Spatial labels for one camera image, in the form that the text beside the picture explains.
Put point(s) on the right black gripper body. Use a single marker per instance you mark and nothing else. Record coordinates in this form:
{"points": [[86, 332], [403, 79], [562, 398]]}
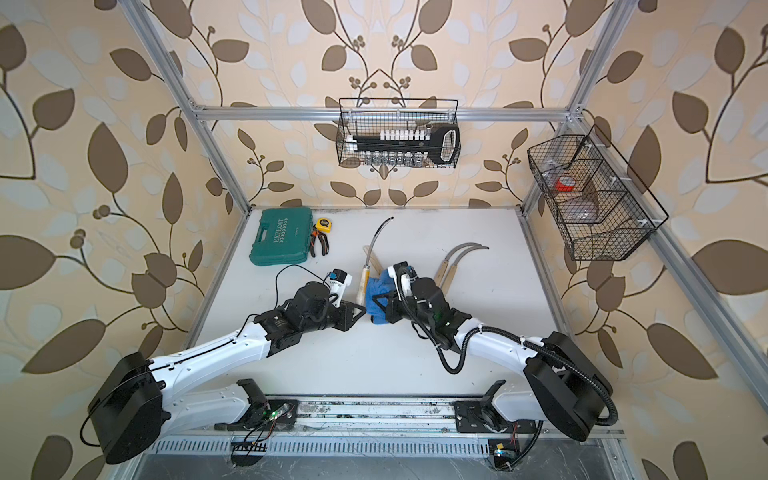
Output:
{"points": [[398, 310]]}

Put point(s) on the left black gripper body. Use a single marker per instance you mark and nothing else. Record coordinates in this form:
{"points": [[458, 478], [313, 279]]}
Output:
{"points": [[329, 317]]}

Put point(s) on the blue grey microfiber rag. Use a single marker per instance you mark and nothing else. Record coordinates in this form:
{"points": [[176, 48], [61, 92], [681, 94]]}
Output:
{"points": [[380, 300]]}

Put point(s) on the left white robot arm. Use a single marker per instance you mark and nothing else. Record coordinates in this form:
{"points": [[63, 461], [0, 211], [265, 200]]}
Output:
{"points": [[144, 399]]}

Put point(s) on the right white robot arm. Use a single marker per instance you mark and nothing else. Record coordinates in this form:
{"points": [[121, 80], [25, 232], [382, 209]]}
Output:
{"points": [[568, 389]]}

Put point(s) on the green plastic tool case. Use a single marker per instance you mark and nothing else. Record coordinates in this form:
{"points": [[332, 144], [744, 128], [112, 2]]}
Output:
{"points": [[283, 237]]}

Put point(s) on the yellow tape measure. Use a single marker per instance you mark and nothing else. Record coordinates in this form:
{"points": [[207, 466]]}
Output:
{"points": [[323, 225]]}

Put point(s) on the red item in basket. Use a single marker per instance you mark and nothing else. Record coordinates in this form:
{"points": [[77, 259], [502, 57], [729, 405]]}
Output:
{"points": [[565, 184]]}

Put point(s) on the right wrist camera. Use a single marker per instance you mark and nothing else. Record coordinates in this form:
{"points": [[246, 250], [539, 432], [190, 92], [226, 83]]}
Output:
{"points": [[403, 276]]}

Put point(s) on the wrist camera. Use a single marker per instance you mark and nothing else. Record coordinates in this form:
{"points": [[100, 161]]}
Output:
{"points": [[403, 276], [338, 281]]}

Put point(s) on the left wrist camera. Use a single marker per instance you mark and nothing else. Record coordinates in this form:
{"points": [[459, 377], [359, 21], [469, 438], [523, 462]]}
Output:
{"points": [[338, 281]]}

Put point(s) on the red handled pliers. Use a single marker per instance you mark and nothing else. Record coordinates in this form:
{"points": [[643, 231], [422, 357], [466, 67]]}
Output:
{"points": [[318, 237]]}

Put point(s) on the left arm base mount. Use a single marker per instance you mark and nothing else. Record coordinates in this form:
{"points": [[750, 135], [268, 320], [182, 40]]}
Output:
{"points": [[249, 408]]}

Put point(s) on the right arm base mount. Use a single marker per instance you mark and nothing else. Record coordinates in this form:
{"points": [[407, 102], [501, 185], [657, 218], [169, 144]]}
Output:
{"points": [[475, 416]]}

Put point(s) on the rear black wire basket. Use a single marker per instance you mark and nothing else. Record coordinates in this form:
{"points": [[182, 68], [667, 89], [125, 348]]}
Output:
{"points": [[358, 115]]}

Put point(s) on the black wire basket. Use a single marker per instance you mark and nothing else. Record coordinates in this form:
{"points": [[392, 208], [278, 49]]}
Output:
{"points": [[358, 115], [611, 212]]}

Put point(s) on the right black wire basket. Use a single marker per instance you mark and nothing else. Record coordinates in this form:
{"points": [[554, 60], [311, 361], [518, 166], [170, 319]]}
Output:
{"points": [[611, 212]]}

